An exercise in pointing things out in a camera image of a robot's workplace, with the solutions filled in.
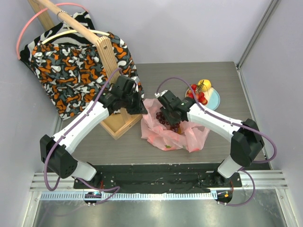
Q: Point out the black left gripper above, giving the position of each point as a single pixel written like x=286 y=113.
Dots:
x=139 y=109

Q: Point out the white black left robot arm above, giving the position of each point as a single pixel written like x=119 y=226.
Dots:
x=56 y=151

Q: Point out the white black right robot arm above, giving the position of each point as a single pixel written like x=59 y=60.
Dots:
x=243 y=136

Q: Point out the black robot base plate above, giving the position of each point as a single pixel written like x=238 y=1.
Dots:
x=161 y=178

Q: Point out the wooden clothes rack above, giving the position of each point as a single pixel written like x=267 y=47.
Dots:
x=115 y=125

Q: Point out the orange black patterned garment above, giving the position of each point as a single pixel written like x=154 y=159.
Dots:
x=71 y=75

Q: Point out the pink plastic bag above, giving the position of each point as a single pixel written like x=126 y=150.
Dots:
x=192 y=136

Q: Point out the cream hanger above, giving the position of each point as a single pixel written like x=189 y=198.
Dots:
x=71 y=37

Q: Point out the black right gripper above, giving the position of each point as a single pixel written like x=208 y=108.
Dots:
x=172 y=116

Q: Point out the aluminium frame rail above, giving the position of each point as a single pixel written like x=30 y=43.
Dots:
x=263 y=180

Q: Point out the dark red grape bunch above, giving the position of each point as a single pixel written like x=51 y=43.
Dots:
x=161 y=118

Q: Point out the light blue round plate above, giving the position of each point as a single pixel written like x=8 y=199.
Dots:
x=212 y=97

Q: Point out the yellow lemon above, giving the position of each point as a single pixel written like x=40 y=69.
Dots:
x=204 y=85

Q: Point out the white slotted cable duct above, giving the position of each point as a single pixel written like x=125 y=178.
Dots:
x=92 y=196

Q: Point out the pink hanger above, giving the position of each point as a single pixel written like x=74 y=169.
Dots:
x=45 y=20

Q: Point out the aluminium corner post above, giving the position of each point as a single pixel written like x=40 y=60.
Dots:
x=273 y=4

